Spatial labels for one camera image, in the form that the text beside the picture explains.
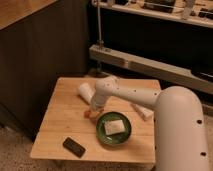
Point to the dark wooden cabinet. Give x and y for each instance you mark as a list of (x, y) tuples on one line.
[(34, 53)]

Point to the white sponge block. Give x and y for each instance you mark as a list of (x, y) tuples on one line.
[(114, 127)]

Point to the white tube bottle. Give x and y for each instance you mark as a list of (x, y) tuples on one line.
[(145, 113)]

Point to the wooden low table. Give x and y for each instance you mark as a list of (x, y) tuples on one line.
[(64, 118)]

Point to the green round plate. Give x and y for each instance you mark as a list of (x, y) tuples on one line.
[(114, 139)]

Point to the metal shelf rack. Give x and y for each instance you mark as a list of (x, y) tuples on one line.
[(171, 40)]

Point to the black mobile phone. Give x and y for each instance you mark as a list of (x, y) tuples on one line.
[(74, 147)]

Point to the white paper cup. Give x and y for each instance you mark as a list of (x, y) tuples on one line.
[(86, 92)]

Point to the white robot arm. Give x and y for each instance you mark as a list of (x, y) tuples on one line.
[(179, 128)]

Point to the orange red pepper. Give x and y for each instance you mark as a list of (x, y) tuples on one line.
[(87, 114)]

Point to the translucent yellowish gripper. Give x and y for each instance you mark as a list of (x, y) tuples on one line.
[(95, 114)]

